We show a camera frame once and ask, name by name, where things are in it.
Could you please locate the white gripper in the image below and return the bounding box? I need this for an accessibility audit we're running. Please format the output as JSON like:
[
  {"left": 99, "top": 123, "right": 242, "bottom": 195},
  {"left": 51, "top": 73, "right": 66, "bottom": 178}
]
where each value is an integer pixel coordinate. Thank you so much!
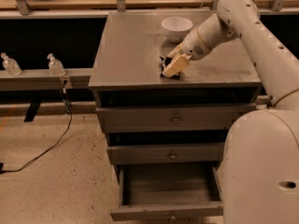
[{"left": 163, "top": 27, "right": 217, "bottom": 77}]

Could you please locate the black chocolate rxbar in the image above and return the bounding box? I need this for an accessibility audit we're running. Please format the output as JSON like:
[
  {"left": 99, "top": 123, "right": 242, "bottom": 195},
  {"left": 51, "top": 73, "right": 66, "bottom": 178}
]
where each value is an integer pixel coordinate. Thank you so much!
[{"left": 160, "top": 57, "right": 179, "bottom": 80}]

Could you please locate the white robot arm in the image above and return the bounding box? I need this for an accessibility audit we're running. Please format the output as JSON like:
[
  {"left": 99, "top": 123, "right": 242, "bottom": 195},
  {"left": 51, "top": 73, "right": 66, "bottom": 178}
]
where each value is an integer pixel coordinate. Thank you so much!
[{"left": 163, "top": 0, "right": 299, "bottom": 224}]

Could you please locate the grey top drawer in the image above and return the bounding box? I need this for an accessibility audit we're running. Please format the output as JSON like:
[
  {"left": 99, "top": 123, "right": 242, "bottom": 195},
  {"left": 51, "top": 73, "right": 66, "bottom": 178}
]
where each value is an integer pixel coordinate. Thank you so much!
[{"left": 96, "top": 104, "right": 255, "bottom": 133}]

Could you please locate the grey drawer cabinet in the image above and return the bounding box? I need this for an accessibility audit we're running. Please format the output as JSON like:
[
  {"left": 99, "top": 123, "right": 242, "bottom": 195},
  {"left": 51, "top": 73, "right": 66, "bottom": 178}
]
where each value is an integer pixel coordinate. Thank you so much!
[{"left": 88, "top": 10, "right": 263, "bottom": 185}]

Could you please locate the grey middle drawer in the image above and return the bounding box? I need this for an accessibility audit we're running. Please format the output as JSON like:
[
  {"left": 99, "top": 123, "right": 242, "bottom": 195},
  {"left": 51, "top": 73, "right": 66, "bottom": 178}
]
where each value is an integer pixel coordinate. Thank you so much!
[{"left": 107, "top": 142, "right": 224, "bottom": 164}]

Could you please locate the grey open bottom drawer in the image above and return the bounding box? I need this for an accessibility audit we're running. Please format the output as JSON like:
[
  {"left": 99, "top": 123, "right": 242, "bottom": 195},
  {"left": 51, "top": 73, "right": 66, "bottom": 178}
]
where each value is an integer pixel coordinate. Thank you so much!
[{"left": 110, "top": 161, "right": 223, "bottom": 221}]

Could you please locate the white ceramic bowl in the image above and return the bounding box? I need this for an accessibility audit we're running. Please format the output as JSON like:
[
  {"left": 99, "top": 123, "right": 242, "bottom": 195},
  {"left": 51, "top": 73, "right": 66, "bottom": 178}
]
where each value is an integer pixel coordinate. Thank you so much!
[{"left": 162, "top": 17, "right": 193, "bottom": 43}]

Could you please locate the clear pump bottle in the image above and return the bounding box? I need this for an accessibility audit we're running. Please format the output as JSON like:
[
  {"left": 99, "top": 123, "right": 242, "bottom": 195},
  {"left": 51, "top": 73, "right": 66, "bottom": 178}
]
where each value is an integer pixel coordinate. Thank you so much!
[
  {"left": 1, "top": 53, "right": 21, "bottom": 76},
  {"left": 48, "top": 53, "right": 65, "bottom": 77}
]

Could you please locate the clear pump bottle far left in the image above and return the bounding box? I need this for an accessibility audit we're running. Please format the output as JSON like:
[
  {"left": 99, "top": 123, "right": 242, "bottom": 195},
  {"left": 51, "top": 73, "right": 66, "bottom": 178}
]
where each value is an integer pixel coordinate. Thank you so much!
[{"left": 1, "top": 53, "right": 21, "bottom": 76}]

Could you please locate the grey shelf rail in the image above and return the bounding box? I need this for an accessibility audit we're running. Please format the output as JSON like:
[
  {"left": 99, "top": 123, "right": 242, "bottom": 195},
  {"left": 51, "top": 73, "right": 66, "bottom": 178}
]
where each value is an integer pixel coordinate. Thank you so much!
[{"left": 0, "top": 68, "right": 92, "bottom": 91}]

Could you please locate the black floor cable left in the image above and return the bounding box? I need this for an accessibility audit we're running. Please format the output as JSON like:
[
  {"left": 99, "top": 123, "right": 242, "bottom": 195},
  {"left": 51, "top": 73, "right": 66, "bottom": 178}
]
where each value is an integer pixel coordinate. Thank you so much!
[{"left": 0, "top": 81, "right": 74, "bottom": 175}]

